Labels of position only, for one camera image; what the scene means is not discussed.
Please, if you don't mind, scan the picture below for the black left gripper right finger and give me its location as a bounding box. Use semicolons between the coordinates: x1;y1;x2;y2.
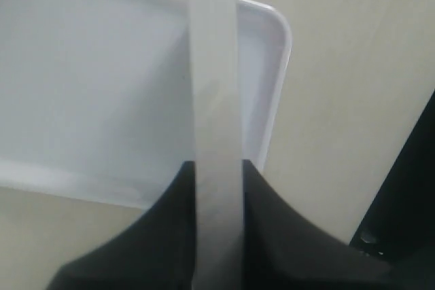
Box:
243;160;402;289

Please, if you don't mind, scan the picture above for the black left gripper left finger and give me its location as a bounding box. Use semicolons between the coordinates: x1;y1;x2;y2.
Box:
48;161;196;289

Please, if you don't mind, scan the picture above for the blue moon cover book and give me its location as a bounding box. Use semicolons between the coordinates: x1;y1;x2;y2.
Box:
188;0;244;289

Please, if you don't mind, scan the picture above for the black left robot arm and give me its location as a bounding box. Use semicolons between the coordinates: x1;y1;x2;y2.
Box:
48;100;434;289

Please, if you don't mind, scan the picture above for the white plastic tray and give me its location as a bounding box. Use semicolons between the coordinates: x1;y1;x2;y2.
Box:
0;0;293;210

